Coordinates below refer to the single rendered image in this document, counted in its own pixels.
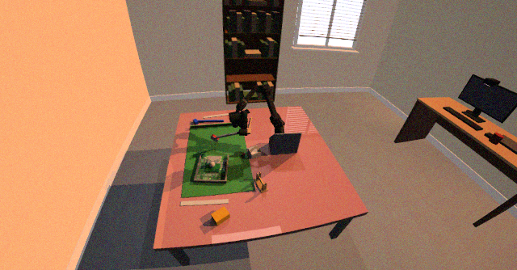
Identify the orange rectangular block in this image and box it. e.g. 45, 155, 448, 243
211, 207, 230, 225

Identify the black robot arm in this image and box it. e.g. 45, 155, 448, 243
229, 84, 285, 133

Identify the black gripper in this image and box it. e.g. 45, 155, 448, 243
239, 119, 248, 136

